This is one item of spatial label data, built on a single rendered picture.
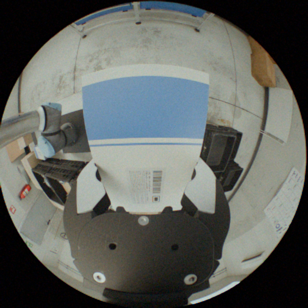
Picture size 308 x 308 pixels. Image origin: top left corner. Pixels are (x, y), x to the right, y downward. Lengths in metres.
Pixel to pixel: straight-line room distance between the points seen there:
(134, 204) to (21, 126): 0.43
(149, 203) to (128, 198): 0.03
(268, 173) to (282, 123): 1.07
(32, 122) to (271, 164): 3.02
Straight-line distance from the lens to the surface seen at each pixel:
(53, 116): 0.50
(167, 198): 0.15
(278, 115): 2.54
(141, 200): 0.15
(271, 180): 2.68
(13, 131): 0.43
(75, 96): 0.70
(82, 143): 0.65
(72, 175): 0.68
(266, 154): 2.69
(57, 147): 0.56
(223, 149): 1.12
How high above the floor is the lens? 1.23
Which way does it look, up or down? 61 degrees down
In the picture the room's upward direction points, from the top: 176 degrees clockwise
